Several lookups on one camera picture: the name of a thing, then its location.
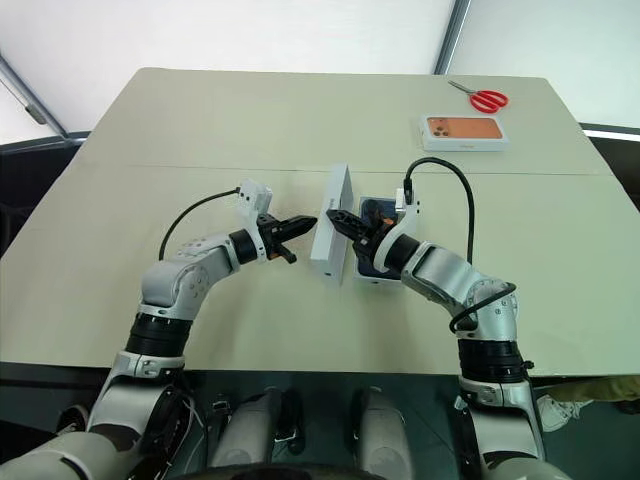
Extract dark blue smartphone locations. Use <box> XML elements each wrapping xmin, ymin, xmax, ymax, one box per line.
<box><xmin>357</xmin><ymin>197</ymin><xmax>402</xmax><ymax>279</ymax></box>

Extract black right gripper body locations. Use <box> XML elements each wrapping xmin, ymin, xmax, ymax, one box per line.
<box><xmin>352</xmin><ymin>213</ymin><xmax>397</xmax><ymax>258</ymax></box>

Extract white box base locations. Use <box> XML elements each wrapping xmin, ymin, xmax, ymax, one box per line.
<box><xmin>353</xmin><ymin>195</ymin><xmax>404</xmax><ymax>288</ymax></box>

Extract black white sneaker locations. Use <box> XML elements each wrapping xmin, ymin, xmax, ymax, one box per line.
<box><xmin>56</xmin><ymin>405</ymin><xmax>91</xmax><ymax>437</ymax></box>

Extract grey rounded robot leg cover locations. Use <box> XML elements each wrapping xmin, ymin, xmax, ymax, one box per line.
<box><xmin>353</xmin><ymin>387</ymin><xmax>415</xmax><ymax>480</ymax></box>
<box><xmin>208</xmin><ymin>387</ymin><xmax>284</xmax><ymax>470</ymax></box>

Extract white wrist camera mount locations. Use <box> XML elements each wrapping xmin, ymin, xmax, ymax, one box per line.
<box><xmin>372</xmin><ymin>187</ymin><xmax>422</xmax><ymax>271</ymax></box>
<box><xmin>235</xmin><ymin>180</ymin><xmax>274</xmax><ymax>264</ymax></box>

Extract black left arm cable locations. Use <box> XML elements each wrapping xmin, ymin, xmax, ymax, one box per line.
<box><xmin>158</xmin><ymin>187</ymin><xmax>242</xmax><ymax>262</ymax></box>

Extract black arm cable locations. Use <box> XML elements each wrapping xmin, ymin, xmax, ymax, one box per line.
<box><xmin>403</xmin><ymin>156</ymin><xmax>519</xmax><ymax>335</ymax></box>
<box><xmin>158</xmin><ymin>187</ymin><xmax>242</xmax><ymax>262</ymax></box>

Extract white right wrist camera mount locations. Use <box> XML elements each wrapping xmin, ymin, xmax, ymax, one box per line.
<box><xmin>372</xmin><ymin>187</ymin><xmax>422</xmax><ymax>271</ymax></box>

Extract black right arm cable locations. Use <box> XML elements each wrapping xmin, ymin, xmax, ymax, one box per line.
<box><xmin>403</xmin><ymin>156</ymin><xmax>519</xmax><ymax>335</ymax></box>

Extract white box lid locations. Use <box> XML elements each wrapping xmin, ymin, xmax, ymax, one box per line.
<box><xmin>309</xmin><ymin>163</ymin><xmax>357</xmax><ymax>290</ymax></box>

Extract khaki trouser leg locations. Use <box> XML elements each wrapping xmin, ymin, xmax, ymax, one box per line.
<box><xmin>530</xmin><ymin>375</ymin><xmax>640</xmax><ymax>402</ymax></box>

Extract red handled scissors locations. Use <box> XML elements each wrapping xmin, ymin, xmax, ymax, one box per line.
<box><xmin>446</xmin><ymin>79</ymin><xmax>511</xmax><ymax>114</ymax></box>

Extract grey window frame bar with handle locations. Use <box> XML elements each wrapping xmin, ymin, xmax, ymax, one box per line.
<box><xmin>0</xmin><ymin>51</ymin><xmax>69</xmax><ymax>139</ymax></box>

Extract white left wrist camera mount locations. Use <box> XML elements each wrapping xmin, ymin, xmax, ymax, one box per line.
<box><xmin>235</xmin><ymin>180</ymin><xmax>274</xmax><ymax>264</ymax></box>

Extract white box with orange phone print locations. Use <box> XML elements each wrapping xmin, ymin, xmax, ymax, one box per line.
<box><xmin>417</xmin><ymin>113</ymin><xmax>512</xmax><ymax>154</ymax></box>

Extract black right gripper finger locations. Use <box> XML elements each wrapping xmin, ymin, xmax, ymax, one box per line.
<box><xmin>325</xmin><ymin>209</ymin><xmax>369</xmax><ymax>241</ymax></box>

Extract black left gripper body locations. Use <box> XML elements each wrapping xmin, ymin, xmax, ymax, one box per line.
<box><xmin>257</xmin><ymin>213</ymin><xmax>300</xmax><ymax>263</ymax></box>

